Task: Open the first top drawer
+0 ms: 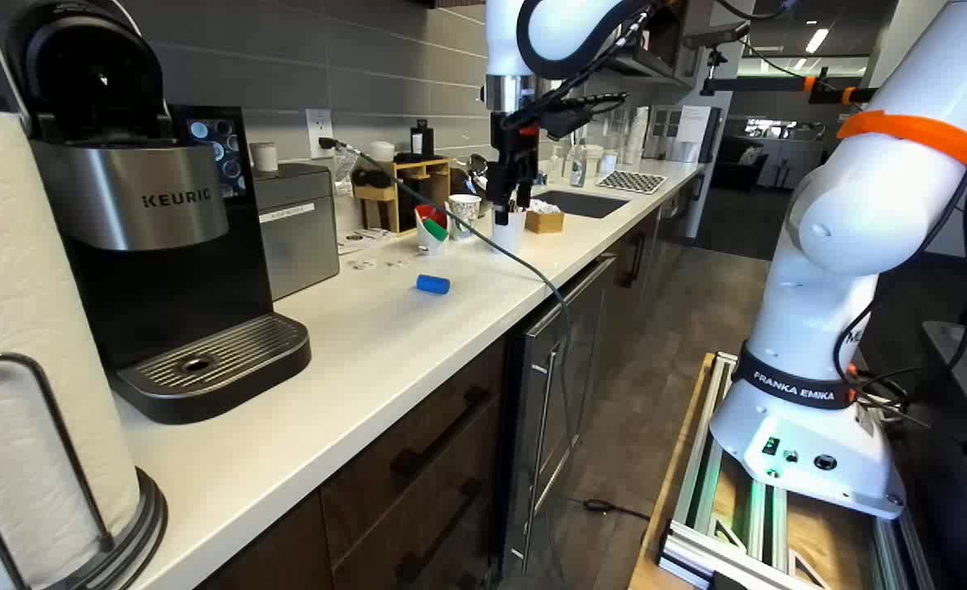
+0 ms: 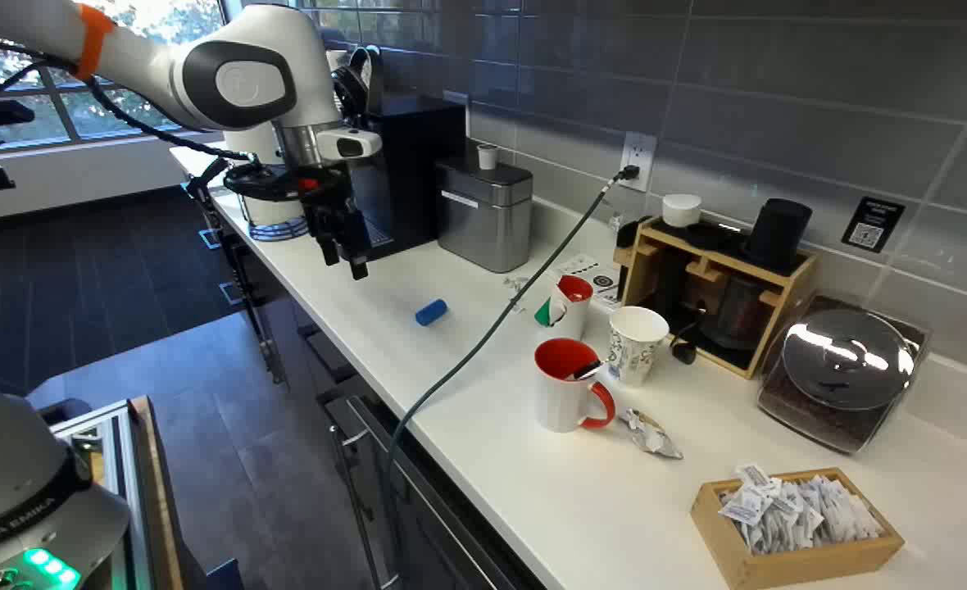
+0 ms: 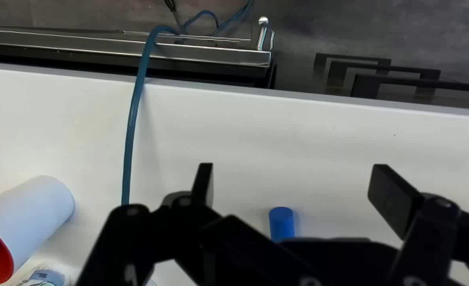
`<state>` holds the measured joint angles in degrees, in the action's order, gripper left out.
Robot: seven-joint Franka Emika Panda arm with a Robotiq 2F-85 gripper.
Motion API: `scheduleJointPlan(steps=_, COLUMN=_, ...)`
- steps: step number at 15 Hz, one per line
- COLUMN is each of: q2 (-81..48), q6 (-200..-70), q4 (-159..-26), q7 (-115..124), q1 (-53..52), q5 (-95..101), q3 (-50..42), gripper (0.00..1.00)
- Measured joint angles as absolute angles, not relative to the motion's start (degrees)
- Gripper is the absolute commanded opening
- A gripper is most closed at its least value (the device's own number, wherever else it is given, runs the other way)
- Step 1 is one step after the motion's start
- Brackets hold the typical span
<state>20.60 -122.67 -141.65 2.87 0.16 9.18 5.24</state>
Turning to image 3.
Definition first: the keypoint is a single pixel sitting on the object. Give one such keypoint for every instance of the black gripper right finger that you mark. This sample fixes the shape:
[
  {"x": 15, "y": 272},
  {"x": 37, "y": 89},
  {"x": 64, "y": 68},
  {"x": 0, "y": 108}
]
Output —
[{"x": 398, "y": 200}]

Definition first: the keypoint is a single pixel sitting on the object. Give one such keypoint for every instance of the small blue block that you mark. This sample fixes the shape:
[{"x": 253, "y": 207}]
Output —
[{"x": 282, "y": 223}]

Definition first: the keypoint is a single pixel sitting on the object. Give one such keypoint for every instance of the white mug red inside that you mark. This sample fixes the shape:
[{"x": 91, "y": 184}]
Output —
[{"x": 31, "y": 213}]

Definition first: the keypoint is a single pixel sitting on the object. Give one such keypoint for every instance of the lower cabinet drawers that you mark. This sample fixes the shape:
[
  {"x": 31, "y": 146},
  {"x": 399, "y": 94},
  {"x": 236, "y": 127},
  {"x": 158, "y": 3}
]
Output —
[{"x": 363, "y": 76}]

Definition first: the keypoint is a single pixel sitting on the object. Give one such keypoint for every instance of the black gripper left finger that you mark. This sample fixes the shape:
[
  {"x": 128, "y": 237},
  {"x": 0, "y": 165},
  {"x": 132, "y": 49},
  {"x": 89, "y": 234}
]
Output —
[{"x": 199, "y": 196}]

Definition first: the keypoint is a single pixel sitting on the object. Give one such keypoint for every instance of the dark wooden top drawer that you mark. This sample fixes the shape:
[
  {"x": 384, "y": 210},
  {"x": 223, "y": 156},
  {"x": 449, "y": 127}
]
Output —
[{"x": 232, "y": 61}]

